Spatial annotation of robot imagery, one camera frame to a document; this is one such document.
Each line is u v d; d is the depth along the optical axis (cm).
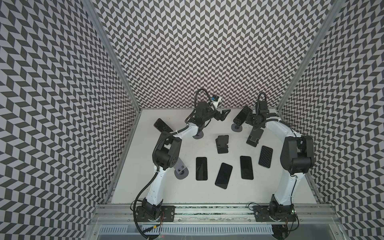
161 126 101
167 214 72
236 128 107
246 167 89
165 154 57
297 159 51
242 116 100
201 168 88
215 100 80
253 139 93
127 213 74
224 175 84
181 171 81
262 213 73
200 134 100
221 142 91
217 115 83
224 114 83
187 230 69
